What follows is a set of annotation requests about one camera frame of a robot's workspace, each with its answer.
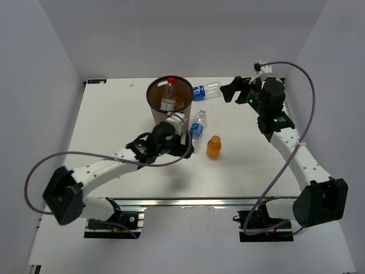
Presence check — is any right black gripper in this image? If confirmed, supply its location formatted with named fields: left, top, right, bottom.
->
left=220, top=75, right=266, bottom=116

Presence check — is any blue label water bottle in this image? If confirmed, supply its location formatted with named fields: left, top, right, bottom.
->
left=193, top=81, right=222, bottom=101
left=189, top=110, right=207, bottom=149

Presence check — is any red label water bottle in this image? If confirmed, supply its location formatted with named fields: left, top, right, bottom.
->
left=160, top=77, right=176, bottom=111

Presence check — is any orange juice bottle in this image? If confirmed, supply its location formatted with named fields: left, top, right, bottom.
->
left=206, top=135, right=222, bottom=158
left=175, top=96, right=185, bottom=111

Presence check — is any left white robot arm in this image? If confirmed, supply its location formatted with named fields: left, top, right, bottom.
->
left=43, top=122, right=194, bottom=228

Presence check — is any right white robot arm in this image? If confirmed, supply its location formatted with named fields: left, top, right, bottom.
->
left=220, top=76, right=348, bottom=228

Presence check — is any brown bin with black rim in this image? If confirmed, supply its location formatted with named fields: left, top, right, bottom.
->
left=146, top=75, right=193, bottom=124

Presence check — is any upright orange juice bottle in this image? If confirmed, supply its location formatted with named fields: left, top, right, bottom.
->
left=206, top=135, right=222, bottom=158

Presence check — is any left blue corner marker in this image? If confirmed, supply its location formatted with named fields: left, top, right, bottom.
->
left=87, top=79, right=107, bottom=84

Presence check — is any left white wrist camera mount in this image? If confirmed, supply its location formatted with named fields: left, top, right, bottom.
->
left=165, top=112, right=188, bottom=135

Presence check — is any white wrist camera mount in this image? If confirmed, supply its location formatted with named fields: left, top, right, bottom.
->
left=249, top=61, right=274, bottom=84
left=165, top=112, right=188, bottom=135

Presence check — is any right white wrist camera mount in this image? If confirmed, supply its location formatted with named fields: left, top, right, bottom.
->
left=249, top=61, right=274, bottom=84

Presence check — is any aluminium table frame rail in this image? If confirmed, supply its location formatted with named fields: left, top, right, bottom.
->
left=105, top=196, right=300, bottom=208

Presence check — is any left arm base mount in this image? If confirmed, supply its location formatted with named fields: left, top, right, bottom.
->
left=81, top=198, right=144, bottom=240

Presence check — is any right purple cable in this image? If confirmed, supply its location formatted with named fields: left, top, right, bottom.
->
left=242, top=61, right=316, bottom=236

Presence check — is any purple cable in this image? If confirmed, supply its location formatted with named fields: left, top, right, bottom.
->
left=242, top=61, right=316, bottom=236
left=24, top=112, right=193, bottom=215

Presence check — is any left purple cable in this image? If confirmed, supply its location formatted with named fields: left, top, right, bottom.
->
left=24, top=112, right=193, bottom=215

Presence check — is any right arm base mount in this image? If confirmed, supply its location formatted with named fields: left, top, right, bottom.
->
left=232, top=199, right=294, bottom=243

